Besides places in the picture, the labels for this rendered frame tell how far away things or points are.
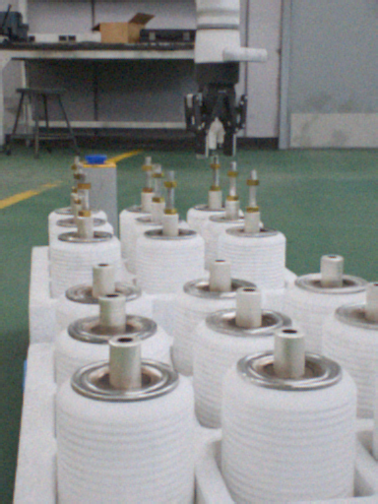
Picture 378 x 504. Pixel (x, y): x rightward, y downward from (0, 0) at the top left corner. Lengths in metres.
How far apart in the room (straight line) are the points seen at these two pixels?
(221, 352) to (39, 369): 0.22
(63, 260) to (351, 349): 0.48
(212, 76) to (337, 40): 4.93
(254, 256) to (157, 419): 0.58
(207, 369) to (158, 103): 5.65
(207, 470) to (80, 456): 0.10
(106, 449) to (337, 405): 0.16
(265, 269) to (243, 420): 0.55
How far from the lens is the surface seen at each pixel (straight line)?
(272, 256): 1.08
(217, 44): 1.29
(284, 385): 0.54
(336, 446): 0.56
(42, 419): 0.68
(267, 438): 0.54
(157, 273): 1.05
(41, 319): 1.02
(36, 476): 0.59
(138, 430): 0.51
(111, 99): 6.34
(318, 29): 6.19
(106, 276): 0.76
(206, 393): 0.67
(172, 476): 0.54
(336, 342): 0.69
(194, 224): 1.31
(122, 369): 0.54
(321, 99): 6.18
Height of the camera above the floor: 0.45
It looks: 11 degrees down
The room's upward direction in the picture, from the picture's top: straight up
